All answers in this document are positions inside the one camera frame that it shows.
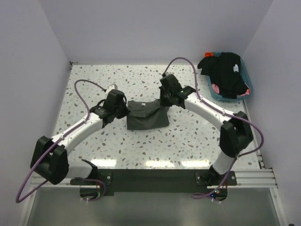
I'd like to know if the pink garment in basket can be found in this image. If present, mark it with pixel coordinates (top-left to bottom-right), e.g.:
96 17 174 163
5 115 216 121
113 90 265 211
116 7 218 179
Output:
212 83 220 94

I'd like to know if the grey t shirt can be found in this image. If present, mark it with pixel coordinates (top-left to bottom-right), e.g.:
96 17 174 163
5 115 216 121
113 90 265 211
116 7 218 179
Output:
127 99 169 130

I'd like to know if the orange garment in basket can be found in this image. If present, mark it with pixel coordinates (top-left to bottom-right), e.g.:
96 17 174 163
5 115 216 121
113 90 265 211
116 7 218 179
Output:
204 52 214 57

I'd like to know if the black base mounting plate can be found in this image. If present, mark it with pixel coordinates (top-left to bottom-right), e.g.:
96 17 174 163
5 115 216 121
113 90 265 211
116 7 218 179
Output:
70 168 236 196

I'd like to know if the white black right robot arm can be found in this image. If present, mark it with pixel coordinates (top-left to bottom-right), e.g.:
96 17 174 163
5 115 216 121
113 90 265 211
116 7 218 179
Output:
159 74 253 185

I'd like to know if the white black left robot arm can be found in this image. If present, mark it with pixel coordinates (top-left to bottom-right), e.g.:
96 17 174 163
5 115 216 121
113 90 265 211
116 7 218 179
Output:
30 84 129 185

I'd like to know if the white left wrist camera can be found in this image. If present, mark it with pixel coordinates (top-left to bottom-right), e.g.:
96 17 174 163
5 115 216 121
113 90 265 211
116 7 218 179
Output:
106 83 118 92

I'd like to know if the teal plastic laundry basket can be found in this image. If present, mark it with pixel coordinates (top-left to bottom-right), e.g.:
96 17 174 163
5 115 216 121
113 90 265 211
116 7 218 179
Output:
205 52 253 101

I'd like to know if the aluminium frame rail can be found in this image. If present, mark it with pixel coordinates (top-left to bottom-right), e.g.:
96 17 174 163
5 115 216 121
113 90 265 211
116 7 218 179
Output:
30 169 278 188

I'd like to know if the black t shirt in basket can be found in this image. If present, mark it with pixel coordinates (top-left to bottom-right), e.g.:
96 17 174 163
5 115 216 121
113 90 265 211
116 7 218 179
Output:
197 52 251 99

